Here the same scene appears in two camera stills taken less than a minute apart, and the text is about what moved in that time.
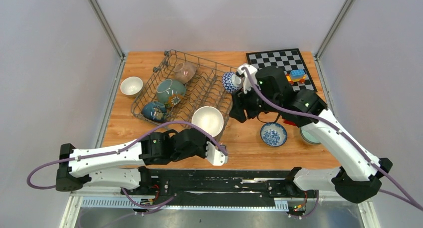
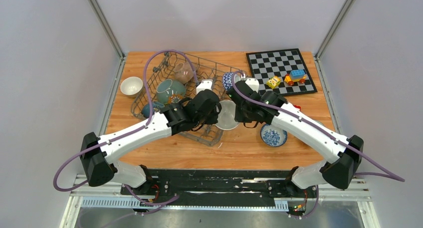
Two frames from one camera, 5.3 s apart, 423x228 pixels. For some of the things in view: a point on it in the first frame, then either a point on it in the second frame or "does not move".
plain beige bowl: (131, 87) does not move
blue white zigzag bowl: (228, 86) does not move
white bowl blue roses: (273, 134) does not move
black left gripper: (203, 154) → (213, 118)
